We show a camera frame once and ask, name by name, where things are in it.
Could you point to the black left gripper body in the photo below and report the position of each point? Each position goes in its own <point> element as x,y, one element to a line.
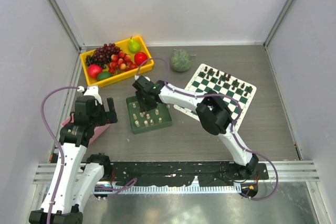
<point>98,118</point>

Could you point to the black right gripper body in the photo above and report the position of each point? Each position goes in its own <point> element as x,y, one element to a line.
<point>145,104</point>

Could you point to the green white chess board mat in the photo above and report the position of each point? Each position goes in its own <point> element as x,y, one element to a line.
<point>238,93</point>

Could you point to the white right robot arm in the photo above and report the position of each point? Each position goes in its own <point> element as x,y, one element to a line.
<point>212,111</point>

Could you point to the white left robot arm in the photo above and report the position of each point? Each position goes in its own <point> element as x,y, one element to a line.
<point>68,193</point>

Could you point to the pink plastic box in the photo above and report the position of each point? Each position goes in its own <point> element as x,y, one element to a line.
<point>97,131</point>

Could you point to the green plastic tray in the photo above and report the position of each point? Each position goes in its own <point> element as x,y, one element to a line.
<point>142,121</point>

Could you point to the red apple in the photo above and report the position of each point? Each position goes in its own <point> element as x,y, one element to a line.
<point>140,57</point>

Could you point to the red cherry cluster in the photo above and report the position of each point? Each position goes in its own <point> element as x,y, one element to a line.
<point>121,62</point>

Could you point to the green lime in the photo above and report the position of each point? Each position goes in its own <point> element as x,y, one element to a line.
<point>104,75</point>

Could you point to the red peach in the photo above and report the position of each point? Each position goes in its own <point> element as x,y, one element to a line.
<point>94,70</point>

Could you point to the green melon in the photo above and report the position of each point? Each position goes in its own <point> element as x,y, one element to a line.
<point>181,60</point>

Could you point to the green pear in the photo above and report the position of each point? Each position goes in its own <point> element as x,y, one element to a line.
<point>134,46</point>

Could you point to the yellow plastic fruit bin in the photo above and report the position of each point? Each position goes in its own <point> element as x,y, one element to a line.
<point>144,67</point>

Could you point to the dark blue grape bunch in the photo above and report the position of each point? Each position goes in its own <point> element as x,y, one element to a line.
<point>95,60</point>

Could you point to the dark red grape bunch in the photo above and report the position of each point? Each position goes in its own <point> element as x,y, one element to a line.
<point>106,51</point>

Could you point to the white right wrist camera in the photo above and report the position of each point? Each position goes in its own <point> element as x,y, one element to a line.
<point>136,77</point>

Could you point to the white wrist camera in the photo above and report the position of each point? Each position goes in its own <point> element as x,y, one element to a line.
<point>93,91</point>
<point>136,77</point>

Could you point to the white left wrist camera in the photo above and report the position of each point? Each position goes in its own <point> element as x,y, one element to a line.
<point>93,91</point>

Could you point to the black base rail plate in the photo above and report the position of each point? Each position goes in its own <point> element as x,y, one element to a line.
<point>178,174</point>

